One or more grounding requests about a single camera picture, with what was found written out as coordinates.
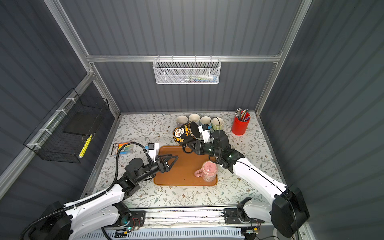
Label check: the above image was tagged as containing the white mug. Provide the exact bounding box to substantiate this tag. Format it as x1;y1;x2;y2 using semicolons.
189;114;201;125

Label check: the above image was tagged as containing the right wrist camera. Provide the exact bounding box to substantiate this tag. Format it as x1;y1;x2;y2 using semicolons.
198;124;211;144

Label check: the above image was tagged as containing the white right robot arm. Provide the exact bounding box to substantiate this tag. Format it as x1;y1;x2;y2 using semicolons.
174;130;310;238

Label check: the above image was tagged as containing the purple mug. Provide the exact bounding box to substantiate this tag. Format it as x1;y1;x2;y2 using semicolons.
176;115;189;127

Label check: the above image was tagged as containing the clear highlighter pen pack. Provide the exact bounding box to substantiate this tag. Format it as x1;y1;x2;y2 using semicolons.
111;143;135;156

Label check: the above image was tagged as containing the black patterned mug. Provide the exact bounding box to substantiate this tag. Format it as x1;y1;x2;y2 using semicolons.
172;122;201;146

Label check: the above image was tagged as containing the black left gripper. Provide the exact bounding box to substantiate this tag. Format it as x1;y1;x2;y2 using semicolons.
136;153;177;185

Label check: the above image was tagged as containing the white wire mesh basket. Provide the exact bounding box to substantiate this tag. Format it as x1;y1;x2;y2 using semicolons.
153;57;222;85

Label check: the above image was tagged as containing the red pen holder cup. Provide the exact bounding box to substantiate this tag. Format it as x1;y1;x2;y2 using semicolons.
231;113;251;136

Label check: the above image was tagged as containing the pink patterned mug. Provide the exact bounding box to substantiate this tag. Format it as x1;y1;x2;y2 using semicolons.
194;161;218;183

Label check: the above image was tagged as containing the black wire wall basket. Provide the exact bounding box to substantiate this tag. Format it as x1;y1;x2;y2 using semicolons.
24;91;110;164

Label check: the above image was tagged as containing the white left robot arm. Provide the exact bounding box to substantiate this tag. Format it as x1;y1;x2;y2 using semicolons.
19;143;178;240

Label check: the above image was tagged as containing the light green mug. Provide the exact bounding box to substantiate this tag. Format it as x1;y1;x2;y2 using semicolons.
211;117;224;131

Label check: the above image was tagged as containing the light blue mug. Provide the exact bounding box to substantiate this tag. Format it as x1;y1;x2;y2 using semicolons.
200;116;211;125

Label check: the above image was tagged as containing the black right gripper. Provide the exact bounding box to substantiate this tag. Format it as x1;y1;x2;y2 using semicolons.
188;139;222;158

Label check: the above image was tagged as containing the orange plastic tray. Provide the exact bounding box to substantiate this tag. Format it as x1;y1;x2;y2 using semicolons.
154;146;218;186

